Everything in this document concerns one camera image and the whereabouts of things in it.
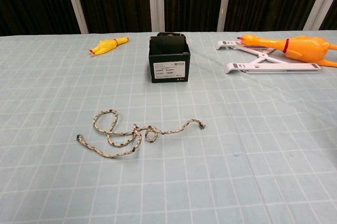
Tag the black open cardboard box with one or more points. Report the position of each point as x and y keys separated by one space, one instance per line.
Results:
x=168 y=71

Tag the light blue checkered tablecloth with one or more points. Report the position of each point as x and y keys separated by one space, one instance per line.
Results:
x=237 y=155

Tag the large orange rubber chicken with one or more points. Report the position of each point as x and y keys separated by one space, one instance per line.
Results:
x=302 y=47

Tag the small yellow rubber chicken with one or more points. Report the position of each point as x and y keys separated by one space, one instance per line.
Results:
x=105 y=46

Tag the white folding laptop stand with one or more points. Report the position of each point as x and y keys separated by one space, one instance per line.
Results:
x=276 y=67

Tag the black pleated curtain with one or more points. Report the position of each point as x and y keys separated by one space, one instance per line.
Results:
x=118 y=0

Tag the white frame post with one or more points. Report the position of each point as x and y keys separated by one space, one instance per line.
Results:
x=156 y=2
x=226 y=2
x=322 y=0
x=76 y=5

